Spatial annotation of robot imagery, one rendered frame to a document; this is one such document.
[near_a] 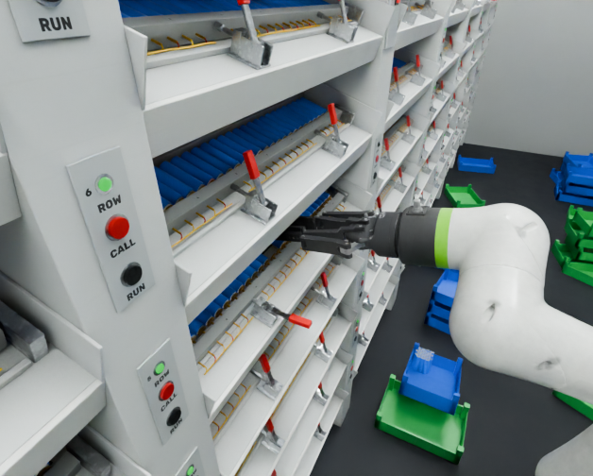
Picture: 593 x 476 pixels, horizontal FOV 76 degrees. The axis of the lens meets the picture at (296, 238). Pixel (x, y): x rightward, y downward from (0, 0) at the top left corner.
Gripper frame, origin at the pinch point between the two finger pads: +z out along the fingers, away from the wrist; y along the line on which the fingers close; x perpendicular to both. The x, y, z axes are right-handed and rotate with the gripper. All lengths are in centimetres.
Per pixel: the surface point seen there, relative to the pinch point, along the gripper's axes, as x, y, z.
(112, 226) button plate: -21.6, 39.3, -11.5
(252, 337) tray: 7.7, 20.9, -2.4
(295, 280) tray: 7.5, 6.0, -2.0
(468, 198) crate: 104, -247, -3
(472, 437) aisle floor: 109, -45, -28
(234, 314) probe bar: 3.6, 20.8, -0.2
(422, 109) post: 0, -96, -3
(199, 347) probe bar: 3.4, 28.3, 0.1
